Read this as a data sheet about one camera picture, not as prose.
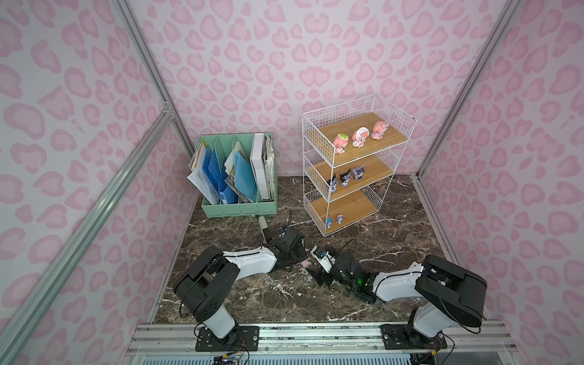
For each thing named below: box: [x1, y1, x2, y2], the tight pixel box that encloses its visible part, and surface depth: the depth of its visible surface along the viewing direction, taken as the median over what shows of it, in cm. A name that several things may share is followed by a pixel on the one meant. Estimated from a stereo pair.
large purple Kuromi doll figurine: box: [352, 163, 366, 181], surface depth 83 cm
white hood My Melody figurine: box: [352, 126, 370, 149], surface depth 70 cm
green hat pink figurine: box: [333, 133, 350, 155], surface depth 68 cm
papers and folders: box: [187, 133, 276, 205], surface depth 97 cm
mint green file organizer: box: [194, 132, 279, 219], surface depth 100 cm
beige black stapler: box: [257, 215, 273, 245], surface depth 97 cm
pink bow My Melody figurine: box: [371, 120, 390, 140], surface depth 73 cm
